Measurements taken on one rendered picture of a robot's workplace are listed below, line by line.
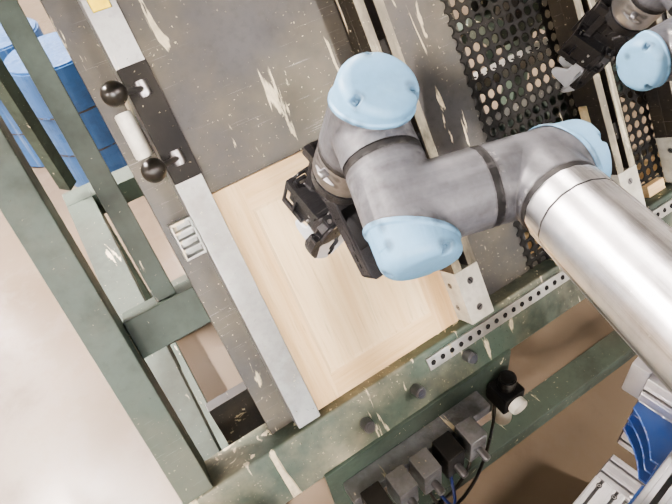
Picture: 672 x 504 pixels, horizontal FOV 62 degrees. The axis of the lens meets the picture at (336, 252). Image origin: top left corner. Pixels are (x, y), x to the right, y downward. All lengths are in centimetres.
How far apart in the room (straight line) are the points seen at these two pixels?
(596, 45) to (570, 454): 142
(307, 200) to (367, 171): 20
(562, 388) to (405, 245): 164
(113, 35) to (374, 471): 97
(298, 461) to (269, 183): 55
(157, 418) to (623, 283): 84
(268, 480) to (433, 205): 82
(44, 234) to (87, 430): 160
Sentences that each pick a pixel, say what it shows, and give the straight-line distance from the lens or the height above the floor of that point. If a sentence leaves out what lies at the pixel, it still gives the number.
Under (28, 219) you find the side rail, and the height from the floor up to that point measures 140.
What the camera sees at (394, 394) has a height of 87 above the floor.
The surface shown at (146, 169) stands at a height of 146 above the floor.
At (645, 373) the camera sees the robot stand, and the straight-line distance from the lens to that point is 115.
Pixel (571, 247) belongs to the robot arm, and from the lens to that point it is 44.
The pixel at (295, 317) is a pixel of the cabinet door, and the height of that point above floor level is 106.
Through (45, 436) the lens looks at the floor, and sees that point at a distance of 259.
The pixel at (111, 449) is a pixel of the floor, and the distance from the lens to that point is 241.
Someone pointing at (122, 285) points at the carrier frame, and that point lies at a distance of 172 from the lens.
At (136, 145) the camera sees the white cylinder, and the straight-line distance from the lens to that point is 100.
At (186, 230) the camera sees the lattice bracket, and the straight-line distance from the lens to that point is 101.
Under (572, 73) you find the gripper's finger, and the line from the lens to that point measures 119.
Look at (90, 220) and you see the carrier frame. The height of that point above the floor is 79.
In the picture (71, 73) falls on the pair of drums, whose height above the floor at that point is 71.
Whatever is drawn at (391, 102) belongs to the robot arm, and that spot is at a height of 167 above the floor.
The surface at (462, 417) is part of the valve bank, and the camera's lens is 133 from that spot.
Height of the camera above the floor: 192
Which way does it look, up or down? 45 degrees down
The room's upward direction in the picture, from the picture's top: 11 degrees counter-clockwise
